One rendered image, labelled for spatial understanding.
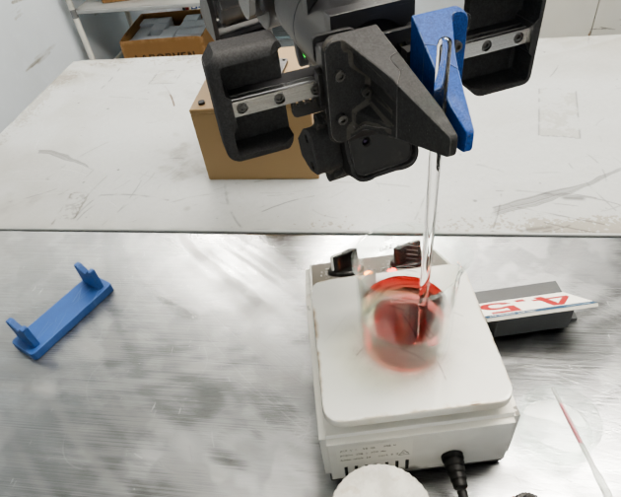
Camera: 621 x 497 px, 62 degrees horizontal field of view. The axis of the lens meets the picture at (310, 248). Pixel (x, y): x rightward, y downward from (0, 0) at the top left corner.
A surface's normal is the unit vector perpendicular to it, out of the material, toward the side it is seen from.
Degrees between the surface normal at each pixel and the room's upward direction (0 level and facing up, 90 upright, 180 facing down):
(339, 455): 90
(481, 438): 90
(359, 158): 71
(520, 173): 0
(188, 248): 0
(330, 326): 0
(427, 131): 90
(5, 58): 90
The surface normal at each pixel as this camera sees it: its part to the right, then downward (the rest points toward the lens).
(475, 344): -0.11, -0.71
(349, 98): 0.31, 0.64
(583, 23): -0.13, 0.70
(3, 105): 0.99, 0.01
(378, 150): 0.30, 0.36
